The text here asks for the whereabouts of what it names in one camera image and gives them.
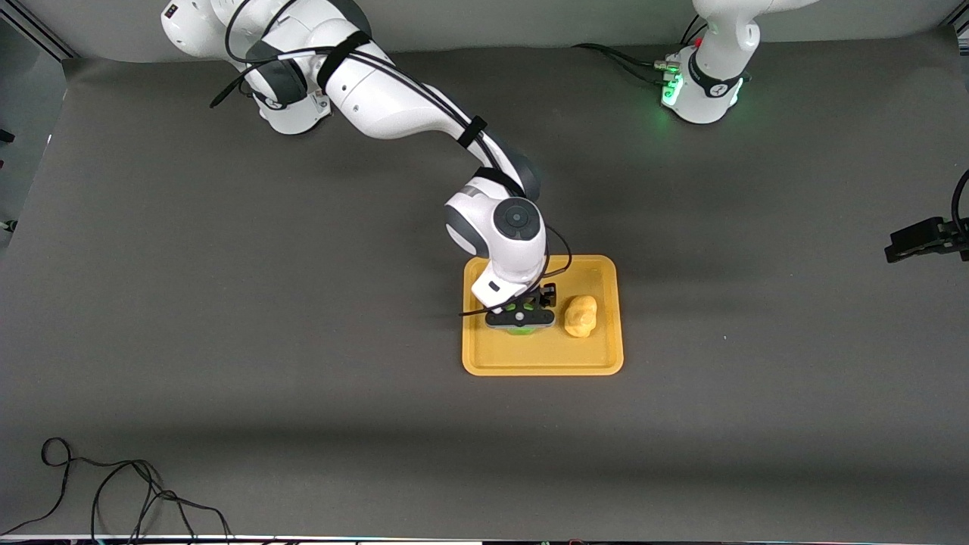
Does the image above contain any yellow potato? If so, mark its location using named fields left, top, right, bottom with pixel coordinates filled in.
left=563, top=295, right=599, bottom=339

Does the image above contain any yellow plastic tray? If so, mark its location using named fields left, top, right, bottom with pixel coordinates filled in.
left=462, top=255, right=625, bottom=377

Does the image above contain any dark grey table mat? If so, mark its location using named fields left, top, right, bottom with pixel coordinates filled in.
left=0, top=29, right=969, bottom=540

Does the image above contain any black left arm base cable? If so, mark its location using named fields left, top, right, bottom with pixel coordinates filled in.
left=572, top=42, right=680, bottom=86

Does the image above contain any thin black loose cable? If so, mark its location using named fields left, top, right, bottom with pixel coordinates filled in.
left=0, top=438, right=232, bottom=543

